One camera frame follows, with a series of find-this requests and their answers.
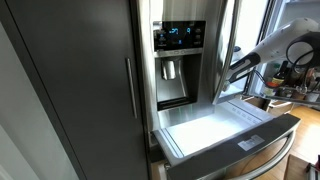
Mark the curved fridge door handle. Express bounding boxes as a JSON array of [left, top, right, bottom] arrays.
[[212, 0, 242, 104]]

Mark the water and ice dispenser recess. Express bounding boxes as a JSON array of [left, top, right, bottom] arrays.
[[155, 54, 201, 111]]

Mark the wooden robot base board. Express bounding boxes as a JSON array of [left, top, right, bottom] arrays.
[[283, 155, 320, 180]]

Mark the slim metal cabinet handle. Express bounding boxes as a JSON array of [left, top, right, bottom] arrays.
[[125, 58, 138, 119]]

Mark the stainless steel fridge drawer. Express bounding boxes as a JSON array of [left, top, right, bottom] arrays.
[[153, 99, 300, 180]]

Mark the white label sticker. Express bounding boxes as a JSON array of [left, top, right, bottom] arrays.
[[238, 135, 265, 151]]

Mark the dark grey tall cabinet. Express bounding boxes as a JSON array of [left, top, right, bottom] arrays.
[[1, 0, 149, 180]]

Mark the black dispenser control panel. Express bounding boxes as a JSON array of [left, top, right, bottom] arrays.
[[153, 21, 206, 52]]

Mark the stainless steel fridge left door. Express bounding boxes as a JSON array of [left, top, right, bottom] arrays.
[[137, 0, 242, 131]]

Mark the dark sauce bottle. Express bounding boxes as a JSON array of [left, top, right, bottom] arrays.
[[272, 61, 288, 87]]

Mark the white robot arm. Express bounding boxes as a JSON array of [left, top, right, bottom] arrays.
[[226, 18, 320, 83]]

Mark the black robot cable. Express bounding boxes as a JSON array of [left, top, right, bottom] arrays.
[[251, 39, 320, 98]]

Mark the curved drawer handle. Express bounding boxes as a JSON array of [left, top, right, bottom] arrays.
[[227, 132, 296, 180]]

